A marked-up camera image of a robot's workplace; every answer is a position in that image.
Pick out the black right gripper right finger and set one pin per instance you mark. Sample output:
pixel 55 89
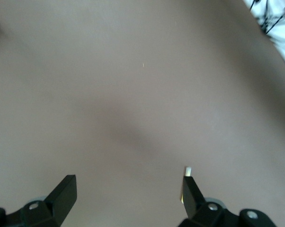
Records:
pixel 192 203

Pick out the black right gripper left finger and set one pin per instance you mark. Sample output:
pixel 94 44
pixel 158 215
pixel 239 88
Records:
pixel 62 198

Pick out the yellow highlighter pen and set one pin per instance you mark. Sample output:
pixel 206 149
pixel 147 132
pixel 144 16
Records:
pixel 188 171

